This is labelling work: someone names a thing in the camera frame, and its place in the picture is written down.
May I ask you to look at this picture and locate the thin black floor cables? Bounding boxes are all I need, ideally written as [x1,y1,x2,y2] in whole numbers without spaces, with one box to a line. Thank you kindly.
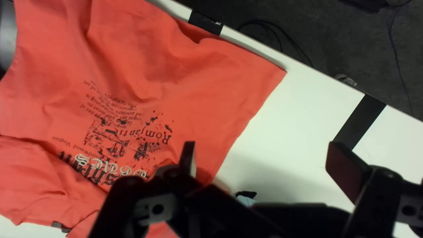
[233,19,320,72]

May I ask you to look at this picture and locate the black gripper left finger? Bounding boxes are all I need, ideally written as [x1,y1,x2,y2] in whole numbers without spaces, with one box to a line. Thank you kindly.
[90,140,283,238]

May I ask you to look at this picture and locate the long black tape strip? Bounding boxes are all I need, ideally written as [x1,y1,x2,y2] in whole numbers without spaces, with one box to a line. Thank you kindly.
[332,93,389,154]

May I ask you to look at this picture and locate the coral red printed shirt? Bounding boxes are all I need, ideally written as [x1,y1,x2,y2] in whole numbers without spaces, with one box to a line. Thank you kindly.
[0,0,289,238]

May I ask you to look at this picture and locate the short black tape strip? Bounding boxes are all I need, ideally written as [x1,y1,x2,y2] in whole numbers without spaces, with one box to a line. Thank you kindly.
[188,9,225,36]

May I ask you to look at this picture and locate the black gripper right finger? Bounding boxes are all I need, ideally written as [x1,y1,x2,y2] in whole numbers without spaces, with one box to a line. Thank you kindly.
[326,140,423,238]

